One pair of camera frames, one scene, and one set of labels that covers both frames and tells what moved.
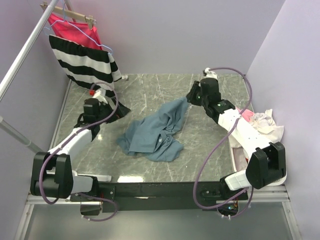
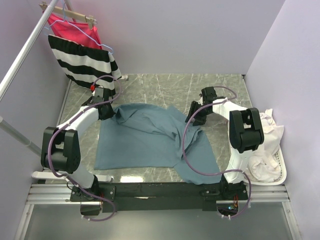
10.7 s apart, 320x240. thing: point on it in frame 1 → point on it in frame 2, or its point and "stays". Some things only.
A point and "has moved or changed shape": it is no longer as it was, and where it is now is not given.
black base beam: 150,196 stays
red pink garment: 79,33 stays
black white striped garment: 89,67 stays
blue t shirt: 154,136 has moved or changed shape
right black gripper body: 195,97 → 201,116
